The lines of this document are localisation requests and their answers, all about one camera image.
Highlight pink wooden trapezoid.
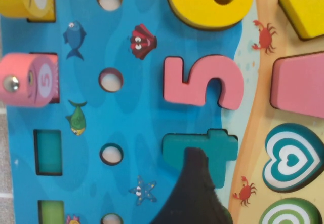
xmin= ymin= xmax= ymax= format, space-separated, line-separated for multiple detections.
xmin=269 ymin=51 xmax=324 ymax=120

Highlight pink fish peg five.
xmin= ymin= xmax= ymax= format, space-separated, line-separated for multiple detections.
xmin=0 ymin=52 xmax=60 ymax=108

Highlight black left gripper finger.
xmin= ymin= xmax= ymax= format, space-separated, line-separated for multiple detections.
xmin=151 ymin=146 xmax=234 ymax=224

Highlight teal wooden number four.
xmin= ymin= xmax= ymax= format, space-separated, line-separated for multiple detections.
xmin=161 ymin=128 xmax=239 ymax=188

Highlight yellow wooden number six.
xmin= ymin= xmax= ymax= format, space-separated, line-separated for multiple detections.
xmin=166 ymin=0 xmax=255 ymax=28

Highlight ocean themed wooden puzzle board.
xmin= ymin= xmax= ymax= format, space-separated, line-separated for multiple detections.
xmin=0 ymin=0 xmax=324 ymax=224

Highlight pink wooden number five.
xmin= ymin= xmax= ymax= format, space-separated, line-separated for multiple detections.
xmin=163 ymin=54 xmax=246 ymax=111

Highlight yellow fish peg six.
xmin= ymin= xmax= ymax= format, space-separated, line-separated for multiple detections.
xmin=0 ymin=0 xmax=56 ymax=22

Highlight yellow wooden pentagon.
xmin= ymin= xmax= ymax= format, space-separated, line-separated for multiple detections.
xmin=278 ymin=0 xmax=324 ymax=41

